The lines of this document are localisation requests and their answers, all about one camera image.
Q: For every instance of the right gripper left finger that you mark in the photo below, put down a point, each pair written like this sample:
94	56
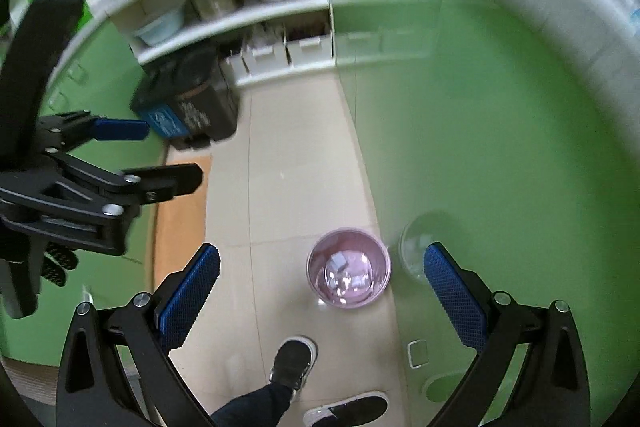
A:
93	388

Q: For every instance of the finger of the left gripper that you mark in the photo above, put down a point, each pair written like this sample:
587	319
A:
68	131
80	182

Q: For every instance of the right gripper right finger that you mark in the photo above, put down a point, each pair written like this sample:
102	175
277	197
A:
552	386

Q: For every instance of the black trash can blue label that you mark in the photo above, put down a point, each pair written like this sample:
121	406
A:
186	99

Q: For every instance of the pink trash bin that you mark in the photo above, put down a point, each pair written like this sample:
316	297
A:
348	268

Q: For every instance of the orange floor mat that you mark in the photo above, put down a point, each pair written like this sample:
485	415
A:
180	227

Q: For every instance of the left black shoe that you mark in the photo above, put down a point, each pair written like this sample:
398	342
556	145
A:
293	362

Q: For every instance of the white open shelf unit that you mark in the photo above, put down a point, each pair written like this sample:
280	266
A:
155	29

